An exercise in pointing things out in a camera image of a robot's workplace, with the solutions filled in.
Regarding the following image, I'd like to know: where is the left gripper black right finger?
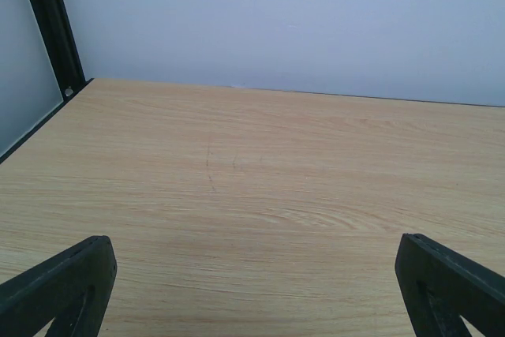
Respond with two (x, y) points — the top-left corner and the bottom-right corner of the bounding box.
(395, 234), (504, 336)

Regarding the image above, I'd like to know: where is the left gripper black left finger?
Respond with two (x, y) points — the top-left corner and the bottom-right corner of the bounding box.
(1, 236), (117, 336)

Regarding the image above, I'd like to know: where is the black enclosure frame post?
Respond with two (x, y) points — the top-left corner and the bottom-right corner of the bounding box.
(29, 0), (87, 101)

